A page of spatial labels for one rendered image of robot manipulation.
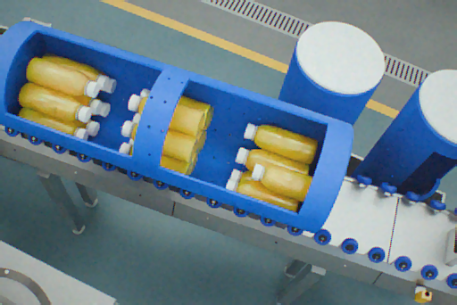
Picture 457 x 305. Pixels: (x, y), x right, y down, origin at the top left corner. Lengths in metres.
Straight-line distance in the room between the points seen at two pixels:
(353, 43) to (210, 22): 1.50
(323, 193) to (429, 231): 0.47
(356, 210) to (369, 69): 0.43
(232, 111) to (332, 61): 0.36
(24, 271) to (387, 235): 0.93
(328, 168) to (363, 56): 0.56
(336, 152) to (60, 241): 1.53
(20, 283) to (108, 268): 1.12
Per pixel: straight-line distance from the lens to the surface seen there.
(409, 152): 1.59
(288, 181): 1.12
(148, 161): 1.10
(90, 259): 2.23
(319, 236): 1.26
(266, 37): 2.88
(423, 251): 1.41
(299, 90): 1.48
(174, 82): 1.10
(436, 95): 1.53
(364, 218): 1.37
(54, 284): 1.10
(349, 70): 1.47
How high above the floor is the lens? 2.12
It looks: 62 degrees down
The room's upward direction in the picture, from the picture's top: 12 degrees clockwise
